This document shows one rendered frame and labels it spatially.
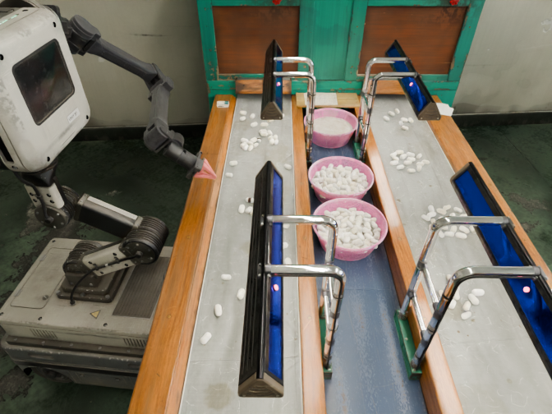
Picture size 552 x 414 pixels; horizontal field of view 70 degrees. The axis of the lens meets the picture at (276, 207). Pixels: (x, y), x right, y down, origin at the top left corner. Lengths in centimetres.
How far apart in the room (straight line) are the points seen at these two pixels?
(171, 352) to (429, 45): 187
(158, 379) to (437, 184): 126
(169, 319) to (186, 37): 225
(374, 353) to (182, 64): 248
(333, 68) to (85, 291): 158
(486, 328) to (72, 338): 142
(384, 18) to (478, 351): 156
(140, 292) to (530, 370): 130
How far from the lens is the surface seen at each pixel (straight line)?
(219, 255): 136
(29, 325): 177
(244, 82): 221
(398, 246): 140
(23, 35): 118
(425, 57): 233
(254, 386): 73
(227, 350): 116
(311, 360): 111
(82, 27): 152
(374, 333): 129
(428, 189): 172
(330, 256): 101
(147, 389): 112
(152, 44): 314
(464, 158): 191
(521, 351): 133
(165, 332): 119
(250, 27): 216
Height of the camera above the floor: 175
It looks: 42 degrees down
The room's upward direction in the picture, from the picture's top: straight up
